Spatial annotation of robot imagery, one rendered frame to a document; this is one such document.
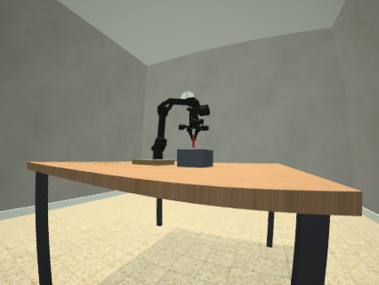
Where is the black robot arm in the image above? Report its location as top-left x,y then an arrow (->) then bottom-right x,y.
151,97 -> 210,159

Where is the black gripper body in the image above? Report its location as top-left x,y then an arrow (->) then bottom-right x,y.
179,116 -> 209,131

